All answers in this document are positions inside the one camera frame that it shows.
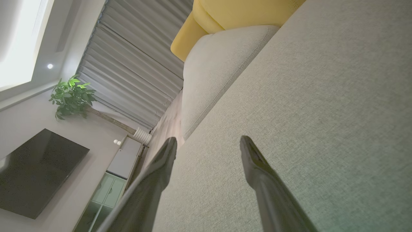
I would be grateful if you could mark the white and green cabinet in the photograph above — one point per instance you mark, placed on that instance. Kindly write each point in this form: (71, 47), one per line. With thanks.
(124, 161)

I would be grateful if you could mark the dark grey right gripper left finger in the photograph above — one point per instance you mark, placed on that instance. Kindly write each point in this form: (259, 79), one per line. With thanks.
(151, 190)

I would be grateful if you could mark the yellow fabric sofa section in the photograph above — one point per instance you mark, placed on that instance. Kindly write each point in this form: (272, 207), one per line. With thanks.
(241, 13)

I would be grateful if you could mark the white ribbed plant pot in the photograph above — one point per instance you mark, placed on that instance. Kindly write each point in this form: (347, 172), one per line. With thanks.
(143, 136)

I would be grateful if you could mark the small white ornament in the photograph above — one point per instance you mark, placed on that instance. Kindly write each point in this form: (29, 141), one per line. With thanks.
(117, 142)

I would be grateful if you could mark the black flat screen television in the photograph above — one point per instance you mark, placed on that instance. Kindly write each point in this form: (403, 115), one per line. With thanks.
(38, 170)

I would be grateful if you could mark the small grey fabric sofa section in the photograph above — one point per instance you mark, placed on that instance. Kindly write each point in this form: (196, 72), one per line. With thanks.
(219, 74)

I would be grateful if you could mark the green leafy potted plant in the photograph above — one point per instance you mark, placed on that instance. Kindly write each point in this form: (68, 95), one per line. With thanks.
(72, 96)

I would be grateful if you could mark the grey pleated curtain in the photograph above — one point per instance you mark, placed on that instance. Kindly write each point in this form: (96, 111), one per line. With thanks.
(135, 64)

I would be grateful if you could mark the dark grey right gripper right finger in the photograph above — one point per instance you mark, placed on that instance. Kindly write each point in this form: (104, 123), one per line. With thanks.
(270, 193)

